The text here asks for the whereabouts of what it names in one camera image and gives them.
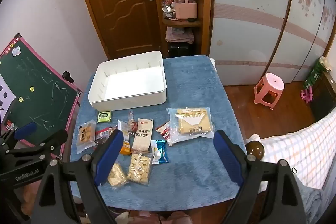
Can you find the dark red snack packet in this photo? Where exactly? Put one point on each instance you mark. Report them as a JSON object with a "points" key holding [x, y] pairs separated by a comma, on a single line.
{"points": [[102, 136]]}

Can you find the beige cracker packet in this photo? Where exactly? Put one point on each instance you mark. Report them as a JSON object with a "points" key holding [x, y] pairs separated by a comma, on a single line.
{"points": [[141, 134]]}

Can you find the pink basket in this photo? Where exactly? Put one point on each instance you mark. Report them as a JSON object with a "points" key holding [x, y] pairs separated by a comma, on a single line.
{"points": [[185, 10]]}

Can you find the green snack packet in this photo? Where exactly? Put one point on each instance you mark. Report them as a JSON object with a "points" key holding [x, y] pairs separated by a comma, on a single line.
{"points": [[104, 117]]}

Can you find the small red snack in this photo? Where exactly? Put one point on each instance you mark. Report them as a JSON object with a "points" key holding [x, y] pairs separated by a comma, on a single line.
{"points": [[134, 125]]}

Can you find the folded pink towels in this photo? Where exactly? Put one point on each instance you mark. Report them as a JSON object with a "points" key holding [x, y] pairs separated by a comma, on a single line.
{"points": [[179, 34]]}

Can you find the wooden corner shelf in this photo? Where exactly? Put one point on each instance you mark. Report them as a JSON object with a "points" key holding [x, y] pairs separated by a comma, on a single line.
{"points": [[183, 23]]}

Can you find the orange and white snack packet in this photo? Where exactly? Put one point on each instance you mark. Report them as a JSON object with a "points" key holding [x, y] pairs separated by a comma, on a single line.
{"points": [[122, 124]]}

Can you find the dark wooden cabinet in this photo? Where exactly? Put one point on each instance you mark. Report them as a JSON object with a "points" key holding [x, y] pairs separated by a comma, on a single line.
{"points": [[323, 98]]}

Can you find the light blue cloth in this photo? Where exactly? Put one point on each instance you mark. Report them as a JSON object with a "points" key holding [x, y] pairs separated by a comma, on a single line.
{"points": [[312, 203]]}

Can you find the black suitcase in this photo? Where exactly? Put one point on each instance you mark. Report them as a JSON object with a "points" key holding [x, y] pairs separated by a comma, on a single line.
{"points": [[181, 49]]}

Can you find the pink toy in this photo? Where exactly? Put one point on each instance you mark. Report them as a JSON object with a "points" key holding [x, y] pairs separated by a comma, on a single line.
{"points": [[305, 95]]}

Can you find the white plastic tray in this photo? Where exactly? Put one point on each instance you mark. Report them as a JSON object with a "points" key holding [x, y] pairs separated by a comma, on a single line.
{"points": [[131, 82]]}

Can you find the green bag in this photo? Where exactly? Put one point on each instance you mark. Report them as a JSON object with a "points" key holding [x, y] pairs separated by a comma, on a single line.
{"points": [[313, 75]]}

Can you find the blue snack packet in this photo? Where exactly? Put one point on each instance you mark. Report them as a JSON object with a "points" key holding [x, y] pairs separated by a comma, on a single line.
{"points": [[161, 151]]}

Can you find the pink plastic stool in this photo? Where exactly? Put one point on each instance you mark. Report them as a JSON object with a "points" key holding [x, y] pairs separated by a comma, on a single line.
{"points": [[271, 85]]}

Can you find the checked blanket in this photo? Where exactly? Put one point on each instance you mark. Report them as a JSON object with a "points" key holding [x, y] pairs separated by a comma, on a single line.
{"points": [[309, 145]]}

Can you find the floral sliding wardrobe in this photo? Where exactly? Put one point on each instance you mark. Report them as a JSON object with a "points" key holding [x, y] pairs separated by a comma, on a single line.
{"points": [[249, 29]]}

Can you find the clear square cracker packet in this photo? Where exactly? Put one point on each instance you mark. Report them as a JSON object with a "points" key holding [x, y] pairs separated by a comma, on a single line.
{"points": [[86, 134]]}

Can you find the large clear bread bag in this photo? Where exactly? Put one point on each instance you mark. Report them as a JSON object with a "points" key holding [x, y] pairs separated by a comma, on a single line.
{"points": [[191, 123]]}

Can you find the pile of shiny wrappers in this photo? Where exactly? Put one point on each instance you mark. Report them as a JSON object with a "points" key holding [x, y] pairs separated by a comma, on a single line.
{"points": [[168, 5]]}

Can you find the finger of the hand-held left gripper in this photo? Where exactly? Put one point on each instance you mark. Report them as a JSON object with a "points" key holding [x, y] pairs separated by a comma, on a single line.
{"points": [[52, 138], [25, 130]]}

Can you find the green chalkboard easel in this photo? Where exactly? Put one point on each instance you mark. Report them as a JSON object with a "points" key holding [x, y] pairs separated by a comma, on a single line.
{"points": [[39, 77]]}

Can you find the brown wooden door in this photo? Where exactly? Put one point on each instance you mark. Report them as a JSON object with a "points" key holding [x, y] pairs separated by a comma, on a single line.
{"points": [[118, 16]]}

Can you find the clear pale cookie packet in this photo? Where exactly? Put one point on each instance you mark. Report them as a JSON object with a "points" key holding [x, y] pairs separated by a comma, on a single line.
{"points": [[118, 175], [139, 169]]}

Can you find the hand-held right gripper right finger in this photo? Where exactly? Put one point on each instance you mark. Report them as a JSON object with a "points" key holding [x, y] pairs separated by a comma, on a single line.
{"points": [[228, 158]]}

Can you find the red and white snack packet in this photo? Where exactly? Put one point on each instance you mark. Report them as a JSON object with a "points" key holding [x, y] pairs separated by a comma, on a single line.
{"points": [[163, 132]]}

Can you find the brown wooden knob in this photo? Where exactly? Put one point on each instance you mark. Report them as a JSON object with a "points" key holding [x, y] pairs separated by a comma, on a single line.
{"points": [[255, 150]]}

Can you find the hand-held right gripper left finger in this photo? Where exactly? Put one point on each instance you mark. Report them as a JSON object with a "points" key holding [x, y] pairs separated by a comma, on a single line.
{"points": [[109, 158]]}

